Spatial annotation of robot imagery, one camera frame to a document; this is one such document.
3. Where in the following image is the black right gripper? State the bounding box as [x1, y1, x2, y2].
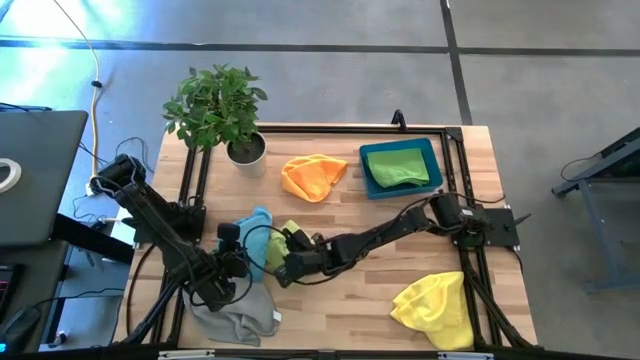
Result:
[273, 226, 347, 290]

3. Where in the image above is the teal microfiber towel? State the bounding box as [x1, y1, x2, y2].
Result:
[215, 205, 275, 283]

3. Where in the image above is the light green microfiber towel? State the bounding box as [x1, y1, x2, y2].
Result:
[265, 219, 304, 272]

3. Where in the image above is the orange microfiber towel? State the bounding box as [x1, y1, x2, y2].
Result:
[280, 153, 350, 204]

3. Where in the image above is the dark green microfiber towel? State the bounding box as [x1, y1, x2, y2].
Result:
[365, 147, 432, 190]

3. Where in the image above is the yellow microfiber towel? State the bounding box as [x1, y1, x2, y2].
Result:
[389, 270, 476, 352]

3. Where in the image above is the grey microfiber towel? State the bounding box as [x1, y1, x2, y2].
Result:
[181, 276, 283, 348]

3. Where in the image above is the white plant pot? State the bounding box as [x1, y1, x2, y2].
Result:
[223, 130, 269, 179]

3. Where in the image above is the blue plastic bin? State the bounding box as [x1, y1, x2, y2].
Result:
[358, 137, 446, 202]

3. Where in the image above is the white power box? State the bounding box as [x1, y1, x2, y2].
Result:
[109, 204, 139, 248]

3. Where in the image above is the green leafy plant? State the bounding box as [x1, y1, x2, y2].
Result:
[161, 62, 269, 152]

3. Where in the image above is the black side desk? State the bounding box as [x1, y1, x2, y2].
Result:
[0, 214, 137, 354]

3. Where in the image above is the white tape roll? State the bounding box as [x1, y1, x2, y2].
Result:
[0, 156, 23, 195]

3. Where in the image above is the black computer mouse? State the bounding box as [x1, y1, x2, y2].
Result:
[0, 305, 42, 349]

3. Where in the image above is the black keyboard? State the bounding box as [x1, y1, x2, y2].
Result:
[0, 263, 22, 308]

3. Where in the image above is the dark metal cart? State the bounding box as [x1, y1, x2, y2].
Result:
[551, 126, 640, 294]

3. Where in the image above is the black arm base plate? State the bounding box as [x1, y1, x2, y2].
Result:
[131, 201, 208, 247]
[451, 206, 522, 249]

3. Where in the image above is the silver edge bracket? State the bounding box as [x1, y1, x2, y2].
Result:
[438, 350, 496, 360]
[158, 349, 217, 360]

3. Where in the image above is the black aluminium table frame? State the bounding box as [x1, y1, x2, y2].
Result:
[119, 123, 539, 352]

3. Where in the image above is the thin black floor cable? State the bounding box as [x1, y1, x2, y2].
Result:
[74, 135, 150, 224]

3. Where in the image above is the black camera bracket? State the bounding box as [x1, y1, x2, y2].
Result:
[390, 108, 409, 133]

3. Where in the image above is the yellow floor cable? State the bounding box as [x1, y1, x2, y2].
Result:
[51, 0, 109, 189]

